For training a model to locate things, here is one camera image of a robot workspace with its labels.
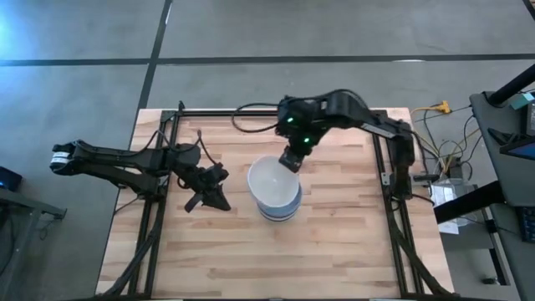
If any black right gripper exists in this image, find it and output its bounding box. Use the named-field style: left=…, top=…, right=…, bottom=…
left=275, top=97, right=326, bottom=174

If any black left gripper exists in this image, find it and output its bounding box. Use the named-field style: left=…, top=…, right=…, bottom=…
left=183, top=163, right=232, bottom=214

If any white bowl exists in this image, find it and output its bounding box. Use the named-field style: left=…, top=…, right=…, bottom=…
left=246, top=155, right=303, bottom=212

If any blue bowl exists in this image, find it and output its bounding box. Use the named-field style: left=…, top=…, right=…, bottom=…
left=254, top=190, right=303, bottom=219

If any white plastic bag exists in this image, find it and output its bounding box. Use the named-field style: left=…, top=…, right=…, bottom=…
left=429, top=178, right=469, bottom=235

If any black desk leg beam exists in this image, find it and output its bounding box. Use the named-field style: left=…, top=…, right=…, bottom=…
left=433, top=180, right=506, bottom=224

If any grey side table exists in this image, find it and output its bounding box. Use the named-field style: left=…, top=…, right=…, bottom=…
left=0, top=187, right=68, bottom=301

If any black device with blue light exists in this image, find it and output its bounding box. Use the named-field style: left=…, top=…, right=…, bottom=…
left=0, top=166, right=23, bottom=192

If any dark grey desk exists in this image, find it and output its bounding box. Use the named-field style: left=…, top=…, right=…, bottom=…
left=468, top=89, right=535, bottom=301

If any tablet with blue screen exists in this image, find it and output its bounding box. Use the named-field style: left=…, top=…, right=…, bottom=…
left=499, top=135, right=535, bottom=162

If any black slanted pole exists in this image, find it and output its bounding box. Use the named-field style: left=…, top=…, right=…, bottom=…
left=487, top=62, right=535, bottom=106

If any black keyboard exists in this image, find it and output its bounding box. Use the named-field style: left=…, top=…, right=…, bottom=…
left=517, top=205, right=535, bottom=244

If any black aluminium table frame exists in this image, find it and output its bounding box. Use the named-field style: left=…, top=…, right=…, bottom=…
left=98, top=99, right=452, bottom=300

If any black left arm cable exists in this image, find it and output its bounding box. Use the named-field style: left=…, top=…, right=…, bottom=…
left=141, top=129, right=219, bottom=166

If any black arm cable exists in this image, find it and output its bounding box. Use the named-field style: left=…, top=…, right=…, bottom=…
left=231, top=102, right=290, bottom=134
left=141, top=129, right=219, bottom=166

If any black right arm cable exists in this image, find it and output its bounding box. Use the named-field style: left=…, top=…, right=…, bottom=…
left=231, top=102, right=290, bottom=134

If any yellow floor cable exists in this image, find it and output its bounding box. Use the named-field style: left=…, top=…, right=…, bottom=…
left=410, top=105, right=482, bottom=172

